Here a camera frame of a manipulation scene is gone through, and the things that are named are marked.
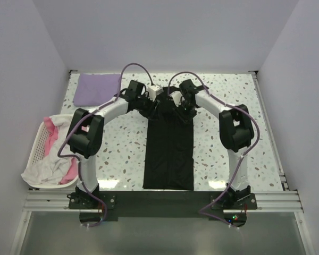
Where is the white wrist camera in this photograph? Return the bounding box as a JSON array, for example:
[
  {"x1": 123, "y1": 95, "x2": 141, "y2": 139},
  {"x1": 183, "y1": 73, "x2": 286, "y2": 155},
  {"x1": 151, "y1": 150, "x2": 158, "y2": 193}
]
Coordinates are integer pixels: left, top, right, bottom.
[
  {"x1": 147, "y1": 84, "x2": 163, "y2": 101},
  {"x1": 170, "y1": 91, "x2": 182, "y2": 107}
]

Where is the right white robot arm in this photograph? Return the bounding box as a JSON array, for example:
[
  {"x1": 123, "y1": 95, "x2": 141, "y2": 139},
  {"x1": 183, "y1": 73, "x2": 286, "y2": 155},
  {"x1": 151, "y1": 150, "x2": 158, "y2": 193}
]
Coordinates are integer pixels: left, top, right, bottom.
[{"x1": 168, "y1": 79, "x2": 254, "y2": 209}]

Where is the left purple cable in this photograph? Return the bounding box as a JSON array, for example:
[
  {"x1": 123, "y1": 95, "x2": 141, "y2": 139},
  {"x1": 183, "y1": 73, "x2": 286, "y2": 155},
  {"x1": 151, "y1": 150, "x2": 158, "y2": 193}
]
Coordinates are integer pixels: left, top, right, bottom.
[{"x1": 57, "y1": 63, "x2": 154, "y2": 228}]

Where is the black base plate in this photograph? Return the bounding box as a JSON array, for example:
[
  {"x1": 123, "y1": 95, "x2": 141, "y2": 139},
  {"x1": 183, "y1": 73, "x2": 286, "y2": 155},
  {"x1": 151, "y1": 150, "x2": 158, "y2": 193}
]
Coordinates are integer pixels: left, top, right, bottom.
[{"x1": 67, "y1": 190, "x2": 258, "y2": 226}]

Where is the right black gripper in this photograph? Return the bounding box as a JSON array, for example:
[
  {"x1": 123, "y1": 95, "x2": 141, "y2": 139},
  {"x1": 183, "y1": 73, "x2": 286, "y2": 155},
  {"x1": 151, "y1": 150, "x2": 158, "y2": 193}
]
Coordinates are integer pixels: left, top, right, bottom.
[{"x1": 172, "y1": 100, "x2": 197, "y2": 126}]

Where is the folded purple t shirt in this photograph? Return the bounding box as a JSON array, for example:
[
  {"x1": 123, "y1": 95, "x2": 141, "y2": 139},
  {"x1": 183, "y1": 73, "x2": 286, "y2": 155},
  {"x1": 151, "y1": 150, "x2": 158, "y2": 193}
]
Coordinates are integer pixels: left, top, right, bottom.
[{"x1": 73, "y1": 74, "x2": 121, "y2": 107}]

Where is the aluminium frame rail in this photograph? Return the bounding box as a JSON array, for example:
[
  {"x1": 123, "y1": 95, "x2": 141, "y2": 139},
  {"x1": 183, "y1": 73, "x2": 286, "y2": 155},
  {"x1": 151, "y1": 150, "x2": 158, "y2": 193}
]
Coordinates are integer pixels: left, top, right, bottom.
[{"x1": 23, "y1": 190, "x2": 304, "y2": 213}]

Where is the white t shirt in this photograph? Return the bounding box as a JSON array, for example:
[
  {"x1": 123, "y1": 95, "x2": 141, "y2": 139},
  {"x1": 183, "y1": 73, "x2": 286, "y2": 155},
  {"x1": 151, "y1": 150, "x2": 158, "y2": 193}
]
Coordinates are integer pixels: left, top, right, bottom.
[{"x1": 20, "y1": 114, "x2": 78, "y2": 186}]

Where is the pink t shirt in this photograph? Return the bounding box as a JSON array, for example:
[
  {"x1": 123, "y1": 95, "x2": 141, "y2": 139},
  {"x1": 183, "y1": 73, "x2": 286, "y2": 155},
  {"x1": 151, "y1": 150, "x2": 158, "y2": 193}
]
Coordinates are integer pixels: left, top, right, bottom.
[{"x1": 43, "y1": 115, "x2": 78, "y2": 185}]

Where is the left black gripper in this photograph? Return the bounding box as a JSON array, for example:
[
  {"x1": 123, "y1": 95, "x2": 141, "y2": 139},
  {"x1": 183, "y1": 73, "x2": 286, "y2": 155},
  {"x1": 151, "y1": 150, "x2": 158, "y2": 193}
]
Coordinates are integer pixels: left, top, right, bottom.
[{"x1": 135, "y1": 93, "x2": 160, "y2": 120}]

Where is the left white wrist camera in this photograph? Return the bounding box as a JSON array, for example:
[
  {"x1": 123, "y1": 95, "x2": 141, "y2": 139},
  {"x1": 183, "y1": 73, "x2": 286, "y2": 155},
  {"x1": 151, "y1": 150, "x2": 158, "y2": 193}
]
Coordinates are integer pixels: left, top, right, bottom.
[{"x1": 147, "y1": 84, "x2": 163, "y2": 101}]

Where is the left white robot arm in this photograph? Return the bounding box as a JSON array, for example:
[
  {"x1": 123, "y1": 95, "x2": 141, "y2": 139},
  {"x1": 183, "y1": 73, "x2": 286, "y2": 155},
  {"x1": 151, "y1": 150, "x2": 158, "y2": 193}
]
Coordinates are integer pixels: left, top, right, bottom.
[{"x1": 65, "y1": 80, "x2": 163, "y2": 208}]

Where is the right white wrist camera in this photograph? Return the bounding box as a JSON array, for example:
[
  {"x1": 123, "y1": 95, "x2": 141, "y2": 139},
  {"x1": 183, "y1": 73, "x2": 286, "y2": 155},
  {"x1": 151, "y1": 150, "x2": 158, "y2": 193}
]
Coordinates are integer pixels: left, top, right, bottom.
[{"x1": 170, "y1": 91, "x2": 182, "y2": 107}]

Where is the white laundry basket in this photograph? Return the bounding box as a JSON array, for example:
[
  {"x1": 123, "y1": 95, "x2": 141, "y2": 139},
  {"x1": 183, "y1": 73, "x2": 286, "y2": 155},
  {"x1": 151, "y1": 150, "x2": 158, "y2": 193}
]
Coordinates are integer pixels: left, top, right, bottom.
[{"x1": 26, "y1": 115, "x2": 79, "y2": 190}]

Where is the black t shirt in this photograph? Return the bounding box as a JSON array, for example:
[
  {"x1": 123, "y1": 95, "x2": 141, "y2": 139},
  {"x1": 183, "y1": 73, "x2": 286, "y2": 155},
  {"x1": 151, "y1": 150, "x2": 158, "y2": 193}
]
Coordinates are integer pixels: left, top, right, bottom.
[{"x1": 143, "y1": 88, "x2": 194, "y2": 191}]

